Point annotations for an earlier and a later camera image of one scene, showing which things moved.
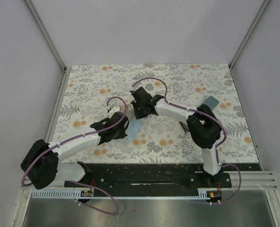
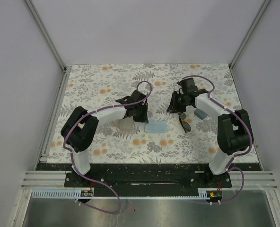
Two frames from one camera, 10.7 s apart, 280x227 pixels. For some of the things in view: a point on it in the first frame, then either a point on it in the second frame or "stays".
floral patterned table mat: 91,92 stays
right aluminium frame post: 250,32 stays
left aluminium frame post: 47,34 stays
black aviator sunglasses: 185,126 stays
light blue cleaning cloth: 133,128 to 156,126
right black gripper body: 140,113 to 178,103
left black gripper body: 120,134 to 140,115
